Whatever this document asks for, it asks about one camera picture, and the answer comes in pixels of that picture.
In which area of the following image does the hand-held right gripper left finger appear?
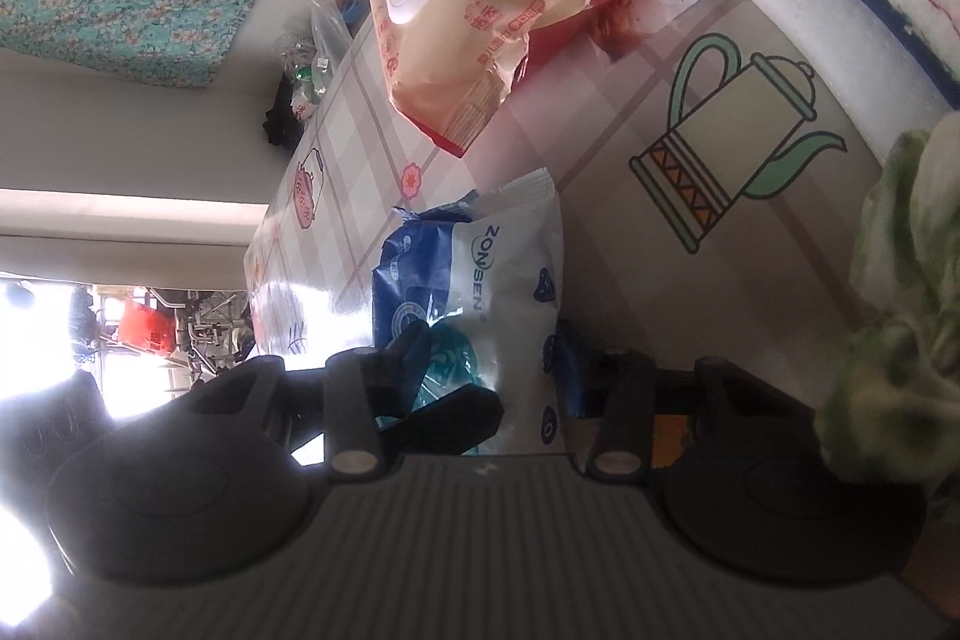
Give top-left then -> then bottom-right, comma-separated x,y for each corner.
187,319 -> 505,476

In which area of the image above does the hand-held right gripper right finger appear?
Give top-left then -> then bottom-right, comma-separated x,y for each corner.
556,319 -> 823,480

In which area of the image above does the blue white plastic packet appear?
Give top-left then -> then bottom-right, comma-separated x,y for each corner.
372,166 -> 565,458

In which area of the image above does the green white scrunchie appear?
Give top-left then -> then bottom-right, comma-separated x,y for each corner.
816,113 -> 960,485

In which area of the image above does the clear plastic bags clutter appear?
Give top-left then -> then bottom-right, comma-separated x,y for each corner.
261,0 -> 370,152

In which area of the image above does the white mattress edge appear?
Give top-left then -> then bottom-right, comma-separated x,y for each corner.
711,0 -> 960,163

